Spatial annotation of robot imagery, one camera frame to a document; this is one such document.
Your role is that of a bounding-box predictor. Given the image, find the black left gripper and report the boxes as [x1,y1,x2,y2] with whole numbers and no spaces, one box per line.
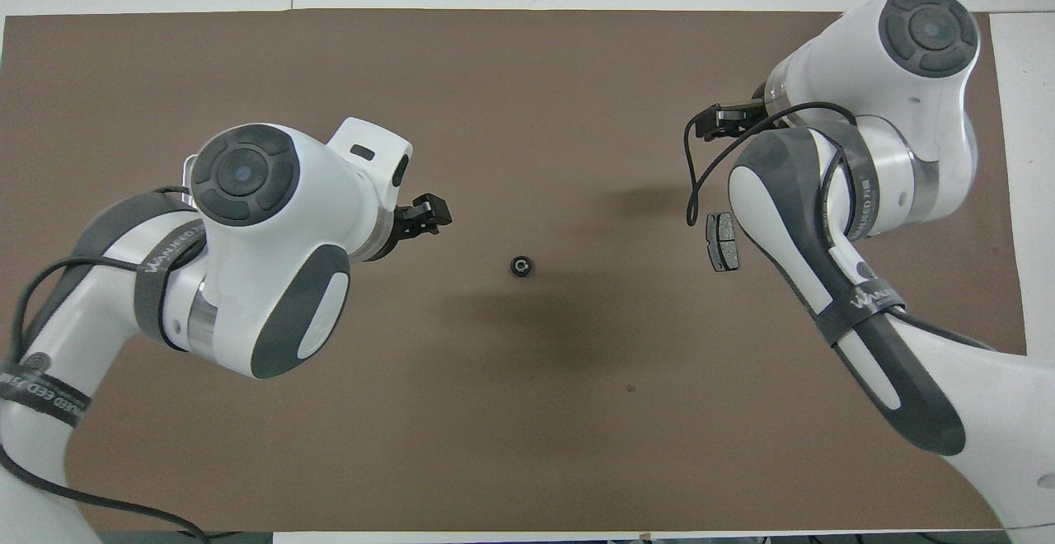
[361,193,453,263]

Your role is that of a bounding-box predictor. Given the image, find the brown table mat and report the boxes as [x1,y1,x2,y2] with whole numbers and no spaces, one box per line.
[0,8,1048,533]

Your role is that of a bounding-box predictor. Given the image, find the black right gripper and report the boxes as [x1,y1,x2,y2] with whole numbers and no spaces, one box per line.
[694,99,771,143]

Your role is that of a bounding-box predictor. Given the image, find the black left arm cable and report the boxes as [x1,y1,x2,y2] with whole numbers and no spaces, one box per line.
[0,185,217,544]

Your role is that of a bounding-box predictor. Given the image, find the short dark brake pad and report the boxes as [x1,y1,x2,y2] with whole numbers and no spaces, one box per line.
[706,211,742,274]

